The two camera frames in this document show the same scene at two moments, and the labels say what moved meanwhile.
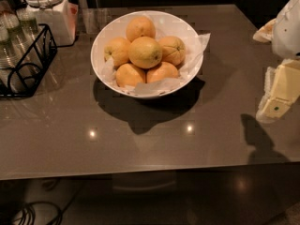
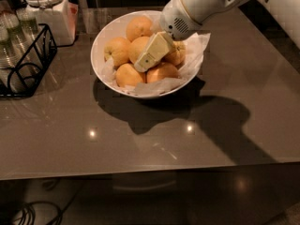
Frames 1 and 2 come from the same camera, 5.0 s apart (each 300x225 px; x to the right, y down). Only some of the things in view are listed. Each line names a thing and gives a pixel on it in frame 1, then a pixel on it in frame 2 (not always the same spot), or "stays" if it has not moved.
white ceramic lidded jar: x=53 y=10 stays
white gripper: x=287 y=32 → x=175 y=20
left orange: x=118 y=50 stays
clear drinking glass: x=12 y=35 stays
